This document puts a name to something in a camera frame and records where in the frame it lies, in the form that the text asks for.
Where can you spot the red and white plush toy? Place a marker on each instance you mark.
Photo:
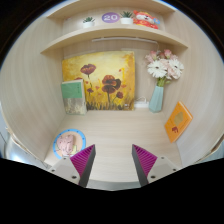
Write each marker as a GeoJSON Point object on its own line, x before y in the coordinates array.
{"type": "Point", "coordinates": [145, 20]}

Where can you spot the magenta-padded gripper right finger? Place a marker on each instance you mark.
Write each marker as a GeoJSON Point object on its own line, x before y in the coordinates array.
{"type": "Point", "coordinates": [163, 166]}

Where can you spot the round blue-rimmed cartoon mouse pad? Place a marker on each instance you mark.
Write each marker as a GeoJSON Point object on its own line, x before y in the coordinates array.
{"type": "Point", "coordinates": [80, 138]}

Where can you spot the green covered book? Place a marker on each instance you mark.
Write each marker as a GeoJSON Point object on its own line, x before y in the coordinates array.
{"type": "Point", "coordinates": [73, 95]}

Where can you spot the yellow poppy flower painting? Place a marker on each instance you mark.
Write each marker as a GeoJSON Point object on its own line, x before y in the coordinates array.
{"type": "Point", "coordinates": [106, 76]}

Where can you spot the pale teal faceted vase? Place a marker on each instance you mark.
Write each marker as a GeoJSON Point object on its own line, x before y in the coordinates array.
{"type": "Point", "coordinates": [156, 100]}

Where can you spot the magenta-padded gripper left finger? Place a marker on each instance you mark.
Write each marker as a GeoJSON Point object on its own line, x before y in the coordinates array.
{"type": "Point", "coordinates": [63, 168]}

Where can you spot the round purple number disc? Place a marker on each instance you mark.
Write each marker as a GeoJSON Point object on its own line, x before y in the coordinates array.
{"type": "Point", "coordinates": [110, 17]}

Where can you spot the light wooden shelf board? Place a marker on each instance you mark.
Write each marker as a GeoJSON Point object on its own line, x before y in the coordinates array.
{"type": "Point", "coordinates": [110, 4]}
{"type": "Point", "coordinates": [113, 31]}

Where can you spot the pink and white flower bouquet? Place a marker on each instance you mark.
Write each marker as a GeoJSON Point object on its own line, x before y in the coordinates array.
{"type": "Point", "coordinates": [163, 66]}

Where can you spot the slim white light bar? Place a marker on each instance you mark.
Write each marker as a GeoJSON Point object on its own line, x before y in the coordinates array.
{"type": "Point", "coordinates": [123, 39]}

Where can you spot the orange covered book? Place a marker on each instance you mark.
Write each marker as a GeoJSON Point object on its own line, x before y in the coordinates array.
{"type": "Point", "coordinates": [178, 121]}

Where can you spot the small white potted plant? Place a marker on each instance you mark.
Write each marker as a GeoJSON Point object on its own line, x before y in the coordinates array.
{"type": "Point", "coordinates": [126, 20]}
{"type": "Point", "coordinates": [88, 24]}

